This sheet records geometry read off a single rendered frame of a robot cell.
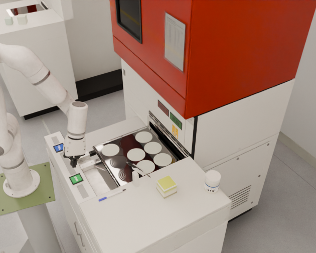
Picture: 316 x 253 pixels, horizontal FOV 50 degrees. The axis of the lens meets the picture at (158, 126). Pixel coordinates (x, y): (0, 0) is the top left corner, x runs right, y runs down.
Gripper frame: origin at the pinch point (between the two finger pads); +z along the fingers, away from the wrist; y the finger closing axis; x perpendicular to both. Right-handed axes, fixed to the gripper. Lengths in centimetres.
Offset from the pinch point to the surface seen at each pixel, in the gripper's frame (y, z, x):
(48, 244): 5, 72, -20
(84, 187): -2.7, 8.5, 9.9
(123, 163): -28.4, 5.7, -1.3
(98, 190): -11.4, 13.7, 7.4
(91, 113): -77, 62, -177
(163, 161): -47.7, 1.4, 7.4
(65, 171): 2.4, 7.6, -4.4
